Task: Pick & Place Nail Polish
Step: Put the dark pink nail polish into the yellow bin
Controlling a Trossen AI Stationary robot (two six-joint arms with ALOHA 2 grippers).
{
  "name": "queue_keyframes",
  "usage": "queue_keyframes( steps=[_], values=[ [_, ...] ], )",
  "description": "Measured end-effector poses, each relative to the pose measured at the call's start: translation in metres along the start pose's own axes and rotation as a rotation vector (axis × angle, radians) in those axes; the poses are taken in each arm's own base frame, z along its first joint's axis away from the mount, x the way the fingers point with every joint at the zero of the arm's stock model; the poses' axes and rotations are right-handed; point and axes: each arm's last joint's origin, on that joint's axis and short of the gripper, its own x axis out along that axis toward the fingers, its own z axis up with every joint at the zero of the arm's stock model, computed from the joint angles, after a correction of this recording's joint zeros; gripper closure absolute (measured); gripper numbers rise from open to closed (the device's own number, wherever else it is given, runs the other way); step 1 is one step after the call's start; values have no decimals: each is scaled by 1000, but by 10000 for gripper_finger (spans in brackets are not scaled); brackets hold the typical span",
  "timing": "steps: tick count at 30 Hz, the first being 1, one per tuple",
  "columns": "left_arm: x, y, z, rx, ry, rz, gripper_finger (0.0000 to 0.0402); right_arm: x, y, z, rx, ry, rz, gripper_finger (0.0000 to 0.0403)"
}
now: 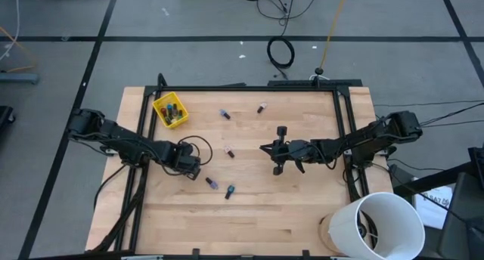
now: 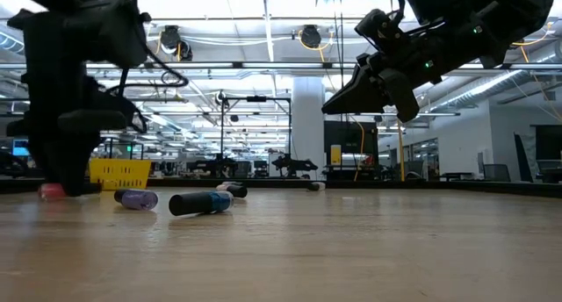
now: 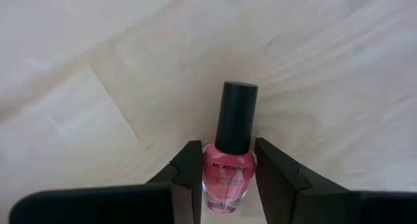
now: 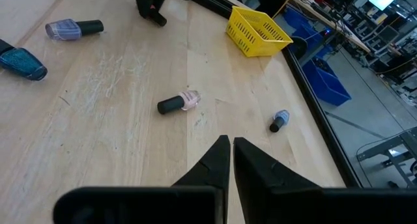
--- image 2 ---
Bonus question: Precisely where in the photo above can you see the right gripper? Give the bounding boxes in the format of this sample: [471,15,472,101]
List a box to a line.
[321,38,466,123]

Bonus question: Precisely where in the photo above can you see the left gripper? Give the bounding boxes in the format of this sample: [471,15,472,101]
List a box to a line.
[6,7,128,197]

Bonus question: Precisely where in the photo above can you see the coral pink nail polish bottle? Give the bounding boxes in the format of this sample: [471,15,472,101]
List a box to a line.
[37,182,68,202]

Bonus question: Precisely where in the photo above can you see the yellow slotted plastic basket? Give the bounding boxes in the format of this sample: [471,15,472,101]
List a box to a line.
[89,158,153,191]

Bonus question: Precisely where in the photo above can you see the lilac nail polish bottle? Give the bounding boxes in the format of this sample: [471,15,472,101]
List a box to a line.
[113,188,160,212]

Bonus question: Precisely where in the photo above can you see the teal blue nail polish bottle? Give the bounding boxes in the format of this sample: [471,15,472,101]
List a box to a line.
[168,191,235,217]

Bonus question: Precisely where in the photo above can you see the pale pink nail polish bottle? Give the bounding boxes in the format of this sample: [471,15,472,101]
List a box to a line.
[214,183,249,199]

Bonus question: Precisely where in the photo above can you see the black partition panel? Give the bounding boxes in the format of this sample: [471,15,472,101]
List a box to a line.
[323,120,379,181]

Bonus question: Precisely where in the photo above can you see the lit computer monitor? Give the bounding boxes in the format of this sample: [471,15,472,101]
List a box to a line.
[11,138,30,157]

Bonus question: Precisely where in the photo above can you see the black mesh office chair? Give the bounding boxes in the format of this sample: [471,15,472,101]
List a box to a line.
[482,163,512,183]

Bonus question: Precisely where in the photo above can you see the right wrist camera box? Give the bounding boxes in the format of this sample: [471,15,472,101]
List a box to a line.
[354,8,403,53]

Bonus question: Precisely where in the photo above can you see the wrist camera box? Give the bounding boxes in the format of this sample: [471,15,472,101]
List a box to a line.
[85,0,149,69]
[354,8,403,53]

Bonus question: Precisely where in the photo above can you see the yellow orange hanging cable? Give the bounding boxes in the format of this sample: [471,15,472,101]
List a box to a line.
[393,119,407,183]

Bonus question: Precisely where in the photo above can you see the black background station frame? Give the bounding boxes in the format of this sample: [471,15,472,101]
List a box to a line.
[219,95,293,180]

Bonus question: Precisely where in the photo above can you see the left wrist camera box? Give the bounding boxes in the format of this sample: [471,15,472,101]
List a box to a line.
[85,0,149,69]

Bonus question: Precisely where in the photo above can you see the black aluminium table frame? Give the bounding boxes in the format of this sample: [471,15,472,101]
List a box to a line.
[0,177,562,198]

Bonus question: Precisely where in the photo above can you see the black wall panel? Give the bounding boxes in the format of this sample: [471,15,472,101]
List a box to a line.
[513,125,562,183]

